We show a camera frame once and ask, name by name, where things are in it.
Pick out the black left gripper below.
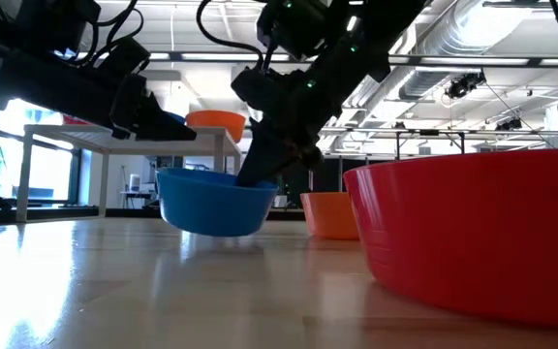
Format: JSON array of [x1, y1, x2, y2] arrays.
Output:
[[108, 72, 198, 143]]

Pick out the black partition wall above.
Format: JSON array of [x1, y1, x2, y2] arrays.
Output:
[[278, 157, 357, 195]]

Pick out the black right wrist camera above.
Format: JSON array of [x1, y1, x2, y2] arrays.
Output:
[[230, 67, 280, 115]]

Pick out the overhead frame bar with lights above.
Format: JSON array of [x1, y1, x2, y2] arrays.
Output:
[[147, 50, 558, 68]]

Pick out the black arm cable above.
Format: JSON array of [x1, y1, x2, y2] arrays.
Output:
[[77, 0, 145, 67], [195, 0, 266, 69]]

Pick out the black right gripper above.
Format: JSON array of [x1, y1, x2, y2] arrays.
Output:
[[235, 91, 326, 188]]

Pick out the black ceiling spotlight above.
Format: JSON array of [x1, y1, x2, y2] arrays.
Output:
[[445, 71, 487, 101]]

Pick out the white riser shelf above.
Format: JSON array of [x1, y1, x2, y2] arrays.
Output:
[[15, 124, 242, 228]]

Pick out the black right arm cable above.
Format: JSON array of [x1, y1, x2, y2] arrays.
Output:
[[195, 0, 266, 69]]

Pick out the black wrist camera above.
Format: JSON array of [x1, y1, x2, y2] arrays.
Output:
[[97, 36, 152, 79], [230, 67, 280, 115]]

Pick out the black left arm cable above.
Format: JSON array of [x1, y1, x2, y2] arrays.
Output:
[[77, 0, 145, 67]]

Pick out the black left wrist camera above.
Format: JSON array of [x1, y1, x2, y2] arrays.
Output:
[[97, 36, 152, 79]]

